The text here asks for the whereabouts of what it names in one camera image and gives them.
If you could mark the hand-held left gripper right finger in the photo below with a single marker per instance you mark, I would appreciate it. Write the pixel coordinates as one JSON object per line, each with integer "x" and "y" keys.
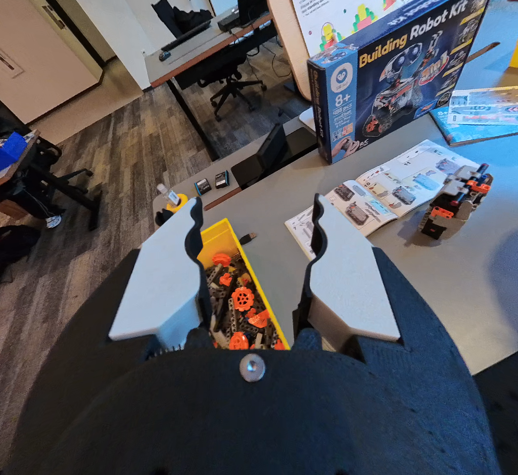
{"x": 352, "y": 288}

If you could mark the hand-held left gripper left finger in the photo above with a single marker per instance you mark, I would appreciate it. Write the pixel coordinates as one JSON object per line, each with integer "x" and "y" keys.
{"x": 162, "y": 288}

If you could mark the pile of building bricks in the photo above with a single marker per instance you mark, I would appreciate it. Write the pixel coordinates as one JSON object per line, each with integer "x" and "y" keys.
{"x": 238, "y": 301}

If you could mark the yellow plastic parts bin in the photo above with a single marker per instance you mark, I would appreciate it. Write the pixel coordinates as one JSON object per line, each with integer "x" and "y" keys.
{"x": 220, "y": 232}

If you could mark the grey brick robot assembly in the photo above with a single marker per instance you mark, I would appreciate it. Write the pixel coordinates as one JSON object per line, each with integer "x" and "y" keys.
{"x": 453, "y": 208}

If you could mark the brown edged office desk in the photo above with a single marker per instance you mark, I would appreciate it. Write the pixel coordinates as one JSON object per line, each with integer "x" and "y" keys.
{"x": 190, "y": 52}

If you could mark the small black object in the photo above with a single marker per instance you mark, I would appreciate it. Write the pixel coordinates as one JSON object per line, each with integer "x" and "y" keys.
{"x": 164, "y": 218}

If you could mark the yellow tape roll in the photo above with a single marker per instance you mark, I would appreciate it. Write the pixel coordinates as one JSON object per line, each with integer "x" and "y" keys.
{"x": 183, "y": 199}

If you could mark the small clear bottle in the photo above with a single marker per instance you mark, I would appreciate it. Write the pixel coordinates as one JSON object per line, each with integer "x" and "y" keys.
{"x": 170, "y": 195}

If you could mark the open white instruction booklet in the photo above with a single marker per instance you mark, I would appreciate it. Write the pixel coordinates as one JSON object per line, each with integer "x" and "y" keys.
{"x": 388, "y": 187}

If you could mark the small black blue-edged box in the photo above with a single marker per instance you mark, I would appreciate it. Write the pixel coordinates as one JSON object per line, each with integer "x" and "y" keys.
{"x": 202, "y": 186}
{"x": 222, "y": 179}

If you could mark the black office chair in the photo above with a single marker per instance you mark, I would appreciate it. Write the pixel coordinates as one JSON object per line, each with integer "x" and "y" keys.
{"x": 60, "y": 183}
{"x": 234, "y": 86}

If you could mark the black flat panel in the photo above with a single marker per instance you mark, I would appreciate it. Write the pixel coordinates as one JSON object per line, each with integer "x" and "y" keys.
{"x": 299, "y": 147}

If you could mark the black block device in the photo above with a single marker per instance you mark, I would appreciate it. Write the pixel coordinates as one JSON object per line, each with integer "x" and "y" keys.
{"x": 273, "y": 147}

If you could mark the sticker sheet on blue booklet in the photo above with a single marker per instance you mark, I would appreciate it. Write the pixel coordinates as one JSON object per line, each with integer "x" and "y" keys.
{"x": 465, "y": 135}

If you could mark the blue plastic box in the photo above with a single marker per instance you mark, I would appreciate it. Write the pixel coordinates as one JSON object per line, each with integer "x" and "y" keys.
{"x": 12, "y": 151}

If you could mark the blue robot kit box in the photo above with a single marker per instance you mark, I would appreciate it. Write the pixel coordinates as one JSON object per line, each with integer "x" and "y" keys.
{"x": 404, "y": 78}

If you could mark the beige divider panel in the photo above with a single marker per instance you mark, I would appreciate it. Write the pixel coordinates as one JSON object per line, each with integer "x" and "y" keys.
{"x": 289, "y": 46}

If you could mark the white door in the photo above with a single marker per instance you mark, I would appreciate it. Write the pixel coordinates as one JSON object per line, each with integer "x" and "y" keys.
{"x": 40, "y": 62}

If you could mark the black jacket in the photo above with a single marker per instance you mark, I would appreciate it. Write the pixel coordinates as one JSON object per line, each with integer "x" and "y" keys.
{"x": 186, "y": 21}

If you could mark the black docking device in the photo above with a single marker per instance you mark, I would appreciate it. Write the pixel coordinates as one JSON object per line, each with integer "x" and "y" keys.
{"x": 227, "y": 21}

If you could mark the black monitor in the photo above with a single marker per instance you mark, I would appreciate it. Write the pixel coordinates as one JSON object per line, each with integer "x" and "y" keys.
{"x": 253, "y": 1}

